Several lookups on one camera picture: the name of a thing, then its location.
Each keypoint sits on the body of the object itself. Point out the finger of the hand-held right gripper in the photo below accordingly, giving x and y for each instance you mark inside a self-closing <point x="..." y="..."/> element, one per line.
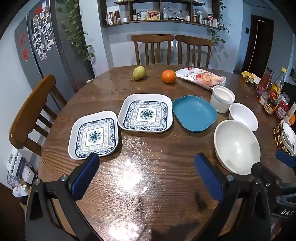
<point x="286" y="160"/>
<point x="266" y="175"/>

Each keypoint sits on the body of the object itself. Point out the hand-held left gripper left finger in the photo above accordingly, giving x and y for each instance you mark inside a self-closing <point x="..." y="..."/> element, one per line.
<point x="85" y="178"/>

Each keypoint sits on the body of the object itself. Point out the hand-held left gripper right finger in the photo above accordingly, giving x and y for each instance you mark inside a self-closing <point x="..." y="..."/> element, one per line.
<point x="205" y="176"/>

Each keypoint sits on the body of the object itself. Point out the large white bowl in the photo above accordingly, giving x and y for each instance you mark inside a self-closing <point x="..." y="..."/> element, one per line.
<point x="235" y="148"/>

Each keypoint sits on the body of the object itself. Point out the patterned square plate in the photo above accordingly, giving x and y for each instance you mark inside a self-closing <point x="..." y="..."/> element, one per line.
<point x="93" y="136"/>
<point x="145" y="113"/>

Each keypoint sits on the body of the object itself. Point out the small white bowl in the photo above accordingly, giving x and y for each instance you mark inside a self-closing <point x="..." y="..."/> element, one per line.
<point x="244" y="115"/>

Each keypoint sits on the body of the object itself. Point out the blue plate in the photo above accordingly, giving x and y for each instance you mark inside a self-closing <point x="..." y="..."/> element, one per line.
<point x="194" y="113"/>

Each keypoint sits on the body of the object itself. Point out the white straight-sided bowl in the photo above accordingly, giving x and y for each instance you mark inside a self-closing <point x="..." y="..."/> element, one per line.
<point x="222" y="98"/>

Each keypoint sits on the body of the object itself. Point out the beaded trivet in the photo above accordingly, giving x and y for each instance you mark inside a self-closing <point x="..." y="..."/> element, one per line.
<point x="277" y="138"/>

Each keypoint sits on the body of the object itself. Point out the orange fruit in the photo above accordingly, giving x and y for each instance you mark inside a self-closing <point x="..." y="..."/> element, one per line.
<point x="293" y="119"/>
<point x="168" y="76"/>

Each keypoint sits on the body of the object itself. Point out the red-label jar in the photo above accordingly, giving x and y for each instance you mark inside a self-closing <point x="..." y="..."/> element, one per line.
<point x="281" y="110"/>

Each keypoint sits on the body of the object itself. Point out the white tube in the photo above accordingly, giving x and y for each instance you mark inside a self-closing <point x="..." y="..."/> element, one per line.
<point x="292" y="110"/>

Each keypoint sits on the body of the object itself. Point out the brown jar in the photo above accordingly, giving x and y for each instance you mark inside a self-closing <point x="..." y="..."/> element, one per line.
<point x="270" y="106"/>

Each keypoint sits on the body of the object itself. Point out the clear plastic packet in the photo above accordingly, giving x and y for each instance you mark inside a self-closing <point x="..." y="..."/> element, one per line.
<point x="285" y="97"/>

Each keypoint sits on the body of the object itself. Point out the small white-label jar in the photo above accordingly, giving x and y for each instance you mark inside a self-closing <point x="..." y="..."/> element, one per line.
<point x="263" y="99"/>

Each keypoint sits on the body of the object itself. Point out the crumpled white paper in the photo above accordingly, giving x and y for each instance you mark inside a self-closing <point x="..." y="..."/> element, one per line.
<point x="19" y="191"/>

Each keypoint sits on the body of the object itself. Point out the yellow-capped bottle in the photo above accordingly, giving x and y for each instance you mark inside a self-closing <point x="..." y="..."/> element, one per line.
<point x="277" y="85"/>

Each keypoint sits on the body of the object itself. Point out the red sauce bottle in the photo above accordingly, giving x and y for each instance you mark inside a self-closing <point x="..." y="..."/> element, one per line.
<point x="264" y="82"/>

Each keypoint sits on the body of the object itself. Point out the yellow snack packet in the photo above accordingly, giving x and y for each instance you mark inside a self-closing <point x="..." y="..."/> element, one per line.
<point x="251" y="78"/>

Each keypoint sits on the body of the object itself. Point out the wooden chair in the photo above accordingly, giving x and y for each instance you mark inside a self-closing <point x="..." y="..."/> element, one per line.
<point x="194" y="39"/>
<point x="30" y="104"/>
<point x="151" y="38"/>

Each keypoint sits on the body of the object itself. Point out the white snack bag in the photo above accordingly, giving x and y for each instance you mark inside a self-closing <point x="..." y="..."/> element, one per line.
<point x="200" y="78"/>

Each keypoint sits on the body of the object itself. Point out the dark wooden door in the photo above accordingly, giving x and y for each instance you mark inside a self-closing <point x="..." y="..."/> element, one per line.
<point x="256" y="46"/>

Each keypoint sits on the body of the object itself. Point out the green pear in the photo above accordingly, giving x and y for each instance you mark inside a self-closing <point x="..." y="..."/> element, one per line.
<point x="139" y="73"/>

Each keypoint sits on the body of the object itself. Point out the grey refrigerator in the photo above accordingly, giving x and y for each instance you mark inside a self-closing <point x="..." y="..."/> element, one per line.
<point x="60" y="58"/>

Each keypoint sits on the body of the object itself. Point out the square red paper decoration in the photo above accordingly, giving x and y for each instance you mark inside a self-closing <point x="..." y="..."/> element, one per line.
<point x="25" y="54"/>

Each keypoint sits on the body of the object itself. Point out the long trailing vine plant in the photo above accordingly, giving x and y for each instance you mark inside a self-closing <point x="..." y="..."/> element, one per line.
<point x="76" y="34"/>

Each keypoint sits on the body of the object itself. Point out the cluster of photo magnets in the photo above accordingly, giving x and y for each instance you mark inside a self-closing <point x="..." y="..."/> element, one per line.
<point x="41" y="39"/>

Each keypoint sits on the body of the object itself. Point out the short trailing vine plant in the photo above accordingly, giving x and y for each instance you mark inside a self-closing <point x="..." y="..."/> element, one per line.
<point x="219" y="27"/>

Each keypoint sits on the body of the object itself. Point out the round red paper decoration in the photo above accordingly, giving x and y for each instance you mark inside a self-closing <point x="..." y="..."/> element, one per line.
<point x="22" y="39"/>

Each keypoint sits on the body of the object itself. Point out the row of condiment jars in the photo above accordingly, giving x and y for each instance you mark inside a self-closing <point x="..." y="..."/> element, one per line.
<point x="161" y="15"/>

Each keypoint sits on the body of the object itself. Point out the wooden wall shelf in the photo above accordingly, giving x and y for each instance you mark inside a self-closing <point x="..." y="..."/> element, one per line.
<point x="159" y="22"/>

